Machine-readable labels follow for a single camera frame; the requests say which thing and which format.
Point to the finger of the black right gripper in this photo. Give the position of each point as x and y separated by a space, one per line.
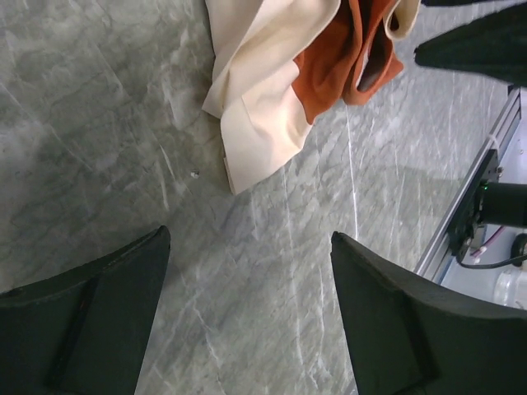
493 46

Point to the aluminium rail frame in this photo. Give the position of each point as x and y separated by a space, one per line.
504 134

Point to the orange and cream underwear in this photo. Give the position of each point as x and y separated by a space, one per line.
280 64

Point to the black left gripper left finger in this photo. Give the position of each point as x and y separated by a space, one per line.
84 331

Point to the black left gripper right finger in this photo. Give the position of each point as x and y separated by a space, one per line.
408 335

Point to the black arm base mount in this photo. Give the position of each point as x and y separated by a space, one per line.
486 201

